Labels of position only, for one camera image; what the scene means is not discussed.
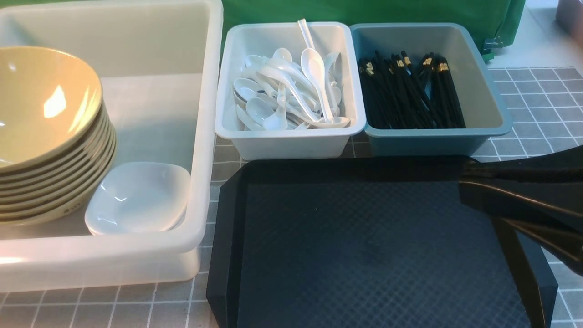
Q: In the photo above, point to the tan noodle bowl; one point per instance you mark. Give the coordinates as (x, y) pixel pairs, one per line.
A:
(49, 98)

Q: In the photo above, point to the blue-grey chopstick bin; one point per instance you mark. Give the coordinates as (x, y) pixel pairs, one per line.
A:
(484, 112)

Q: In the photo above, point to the green cloth backdrop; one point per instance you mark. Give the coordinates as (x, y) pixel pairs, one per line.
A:
(492, 24)

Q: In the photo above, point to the white sauce dish in tub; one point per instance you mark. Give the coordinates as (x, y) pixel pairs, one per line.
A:
(171, 215)

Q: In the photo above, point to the white soup spoon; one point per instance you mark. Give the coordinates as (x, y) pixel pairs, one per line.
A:
(314, 70)

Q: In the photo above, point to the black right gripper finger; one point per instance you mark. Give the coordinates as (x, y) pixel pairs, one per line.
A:
(564, 244)
(544, 190)

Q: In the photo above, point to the stack of tan bowls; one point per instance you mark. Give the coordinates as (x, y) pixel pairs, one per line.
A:
(49, 166)

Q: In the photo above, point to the pile of black chopsticks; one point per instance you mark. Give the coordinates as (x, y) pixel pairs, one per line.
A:
(399, 94)

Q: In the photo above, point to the black serving tray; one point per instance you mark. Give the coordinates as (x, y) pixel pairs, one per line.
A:
(369, 243)

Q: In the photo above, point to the large white plastic tub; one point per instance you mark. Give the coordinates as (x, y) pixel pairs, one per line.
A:
(159, 64)

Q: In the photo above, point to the white spoon bin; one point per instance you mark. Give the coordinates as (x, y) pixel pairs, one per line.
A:
(263, 39)

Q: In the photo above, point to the pile of white spoons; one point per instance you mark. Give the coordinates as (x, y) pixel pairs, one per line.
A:
(273, 94)

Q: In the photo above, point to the white square sauce dish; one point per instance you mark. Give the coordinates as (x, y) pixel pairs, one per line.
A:
(130, 197)

